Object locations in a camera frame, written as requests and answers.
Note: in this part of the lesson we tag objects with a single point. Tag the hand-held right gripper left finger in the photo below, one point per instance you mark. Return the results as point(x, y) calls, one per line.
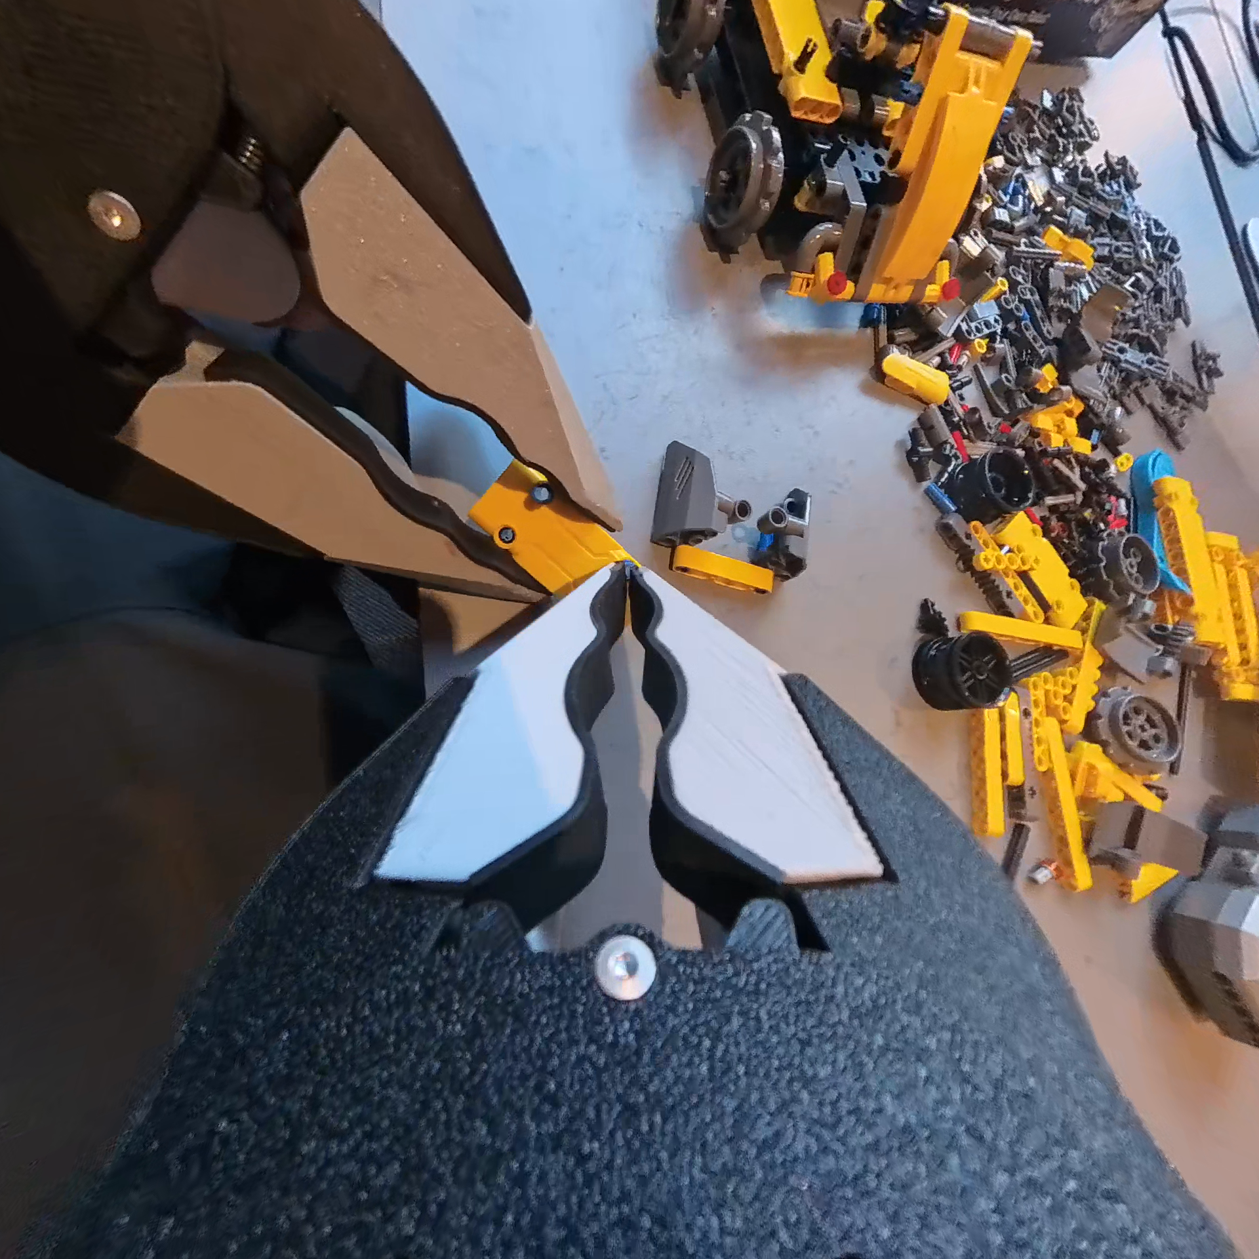
point(502, 777)

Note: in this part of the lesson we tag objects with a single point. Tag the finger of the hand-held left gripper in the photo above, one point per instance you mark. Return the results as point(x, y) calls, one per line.
point(424, 284)
point(257, 461)

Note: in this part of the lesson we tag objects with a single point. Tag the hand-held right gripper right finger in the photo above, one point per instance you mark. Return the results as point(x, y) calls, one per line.
point(758, 777)

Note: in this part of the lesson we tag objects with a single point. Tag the yellow short toy beam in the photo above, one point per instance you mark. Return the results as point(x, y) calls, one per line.
point(723, 569)

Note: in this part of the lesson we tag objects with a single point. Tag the grey striped wedge brick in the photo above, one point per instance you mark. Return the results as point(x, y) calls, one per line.
point(695, 491)

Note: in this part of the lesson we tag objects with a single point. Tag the grey desk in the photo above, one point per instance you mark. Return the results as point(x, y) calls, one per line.
point(611, 196)

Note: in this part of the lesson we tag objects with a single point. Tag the black mesh office chair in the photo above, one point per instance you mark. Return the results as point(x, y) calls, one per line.
point(380, 619)

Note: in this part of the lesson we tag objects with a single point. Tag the black toy wheel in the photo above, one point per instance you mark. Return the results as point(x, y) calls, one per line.
point(960, 670)
point(995, 483)

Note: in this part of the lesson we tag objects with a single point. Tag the small orange capped piece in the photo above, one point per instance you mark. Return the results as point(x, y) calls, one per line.
point(1044, 870)

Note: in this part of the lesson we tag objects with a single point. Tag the person's dark clothing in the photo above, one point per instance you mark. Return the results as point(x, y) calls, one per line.
point(148, 787)

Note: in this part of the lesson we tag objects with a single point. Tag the pile of loose toy bricks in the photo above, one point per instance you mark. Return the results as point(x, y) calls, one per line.
point(1023, 561)

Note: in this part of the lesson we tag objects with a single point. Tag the grey toy wheel hub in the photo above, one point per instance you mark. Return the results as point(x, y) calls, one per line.
point(1132, 562)
point(1137, 733)

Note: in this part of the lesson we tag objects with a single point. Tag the yellow rounded toy panel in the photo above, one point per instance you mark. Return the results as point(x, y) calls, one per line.
point(916, 376)

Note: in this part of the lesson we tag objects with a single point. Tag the blue curved toy panel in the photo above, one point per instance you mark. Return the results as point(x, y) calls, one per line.
point(1156, 512)

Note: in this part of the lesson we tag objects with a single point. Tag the grey toy battery box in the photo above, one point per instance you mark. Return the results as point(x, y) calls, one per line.
point(1216, 924)

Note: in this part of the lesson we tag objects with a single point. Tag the partly built yellow toy vehicle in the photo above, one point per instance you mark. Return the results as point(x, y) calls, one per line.
point(886, 147)

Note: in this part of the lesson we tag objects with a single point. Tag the dark kit box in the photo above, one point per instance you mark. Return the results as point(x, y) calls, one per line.
point(1093, 24)

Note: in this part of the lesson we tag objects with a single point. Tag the yellow beam frame assembly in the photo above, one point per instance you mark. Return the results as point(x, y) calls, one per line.
point(1211, 589)

